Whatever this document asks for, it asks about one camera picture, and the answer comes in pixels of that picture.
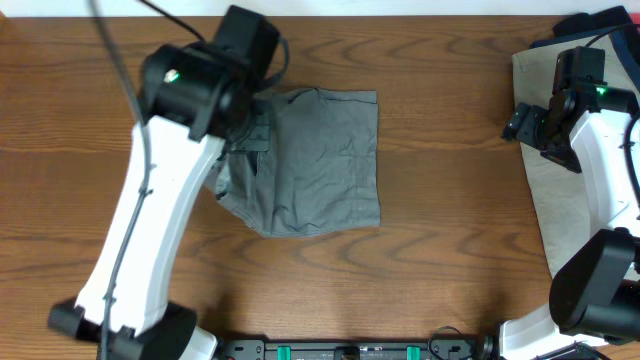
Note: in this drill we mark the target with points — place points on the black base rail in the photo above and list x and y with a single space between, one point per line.
447 347

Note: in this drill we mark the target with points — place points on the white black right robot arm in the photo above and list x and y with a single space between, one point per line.
588 129

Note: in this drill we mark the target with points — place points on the grey shorts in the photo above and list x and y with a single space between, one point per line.
319 173

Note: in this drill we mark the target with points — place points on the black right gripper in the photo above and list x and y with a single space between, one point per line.
528 123

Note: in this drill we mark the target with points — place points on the black garment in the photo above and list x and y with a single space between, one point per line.
585 22

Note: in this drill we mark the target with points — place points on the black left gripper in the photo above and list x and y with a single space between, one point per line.
260 128

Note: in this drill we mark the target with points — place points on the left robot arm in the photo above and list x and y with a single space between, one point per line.
196 104

